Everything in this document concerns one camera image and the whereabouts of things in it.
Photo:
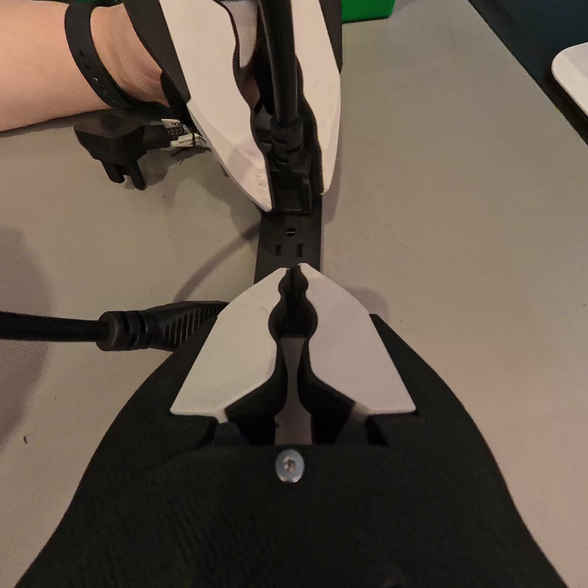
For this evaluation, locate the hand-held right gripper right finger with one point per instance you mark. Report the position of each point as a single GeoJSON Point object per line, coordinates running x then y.
{"type": "Point", "coordinates": [353, 363]}

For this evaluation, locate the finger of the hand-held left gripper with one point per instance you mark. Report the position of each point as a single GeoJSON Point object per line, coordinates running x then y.
{"type": "Point", "coordinates": [321, 59]}
{"type": "Point", "coordinates": [206, 69]}

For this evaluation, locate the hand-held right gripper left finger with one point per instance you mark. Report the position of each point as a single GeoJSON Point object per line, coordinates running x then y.
{"type": "Point", "coordinates": [229, 358]}

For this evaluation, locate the black power strip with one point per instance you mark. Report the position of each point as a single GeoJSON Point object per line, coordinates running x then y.
{"type": "Point", "coordinates": [287, 243]}

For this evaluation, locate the person's left forearm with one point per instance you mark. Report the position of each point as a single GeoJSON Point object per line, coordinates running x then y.
{"type": "Point", "coordinates": [36, 69]}

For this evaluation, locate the black three-prong plug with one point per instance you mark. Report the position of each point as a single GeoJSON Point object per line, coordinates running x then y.
{"type": "Point", "coordinates": [110, 138]}

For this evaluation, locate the black wrist band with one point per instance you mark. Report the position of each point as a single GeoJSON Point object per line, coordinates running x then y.
{"type": "Point", "coordinates": [87, 59]}

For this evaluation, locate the green plastic bin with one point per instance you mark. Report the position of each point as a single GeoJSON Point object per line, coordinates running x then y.
{"type": "Point", "coordinates": [367, 9]}

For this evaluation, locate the white document holder stand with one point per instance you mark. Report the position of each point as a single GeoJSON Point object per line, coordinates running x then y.
{"type": "Point", "coordinates": [574, 73]}

